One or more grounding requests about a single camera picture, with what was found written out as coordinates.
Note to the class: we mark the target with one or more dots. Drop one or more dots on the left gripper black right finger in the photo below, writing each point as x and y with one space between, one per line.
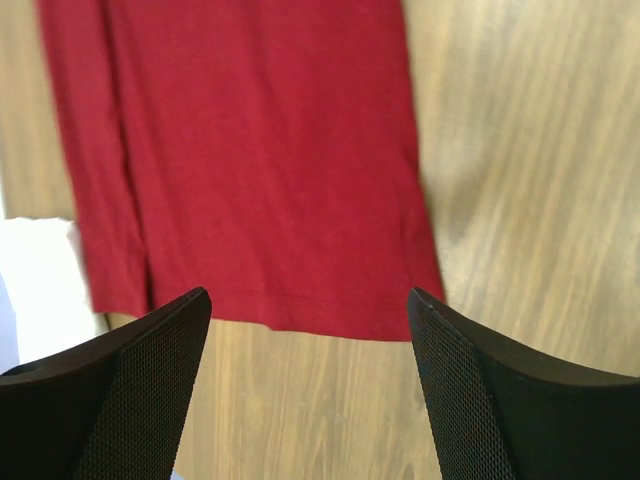
499 409

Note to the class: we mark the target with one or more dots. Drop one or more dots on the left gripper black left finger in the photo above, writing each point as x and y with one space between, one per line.
113 407

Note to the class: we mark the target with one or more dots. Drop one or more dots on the dark red t shirt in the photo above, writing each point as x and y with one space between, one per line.
264 150

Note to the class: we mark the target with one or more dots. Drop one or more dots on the folded white t shirt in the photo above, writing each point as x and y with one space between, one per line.
46 305

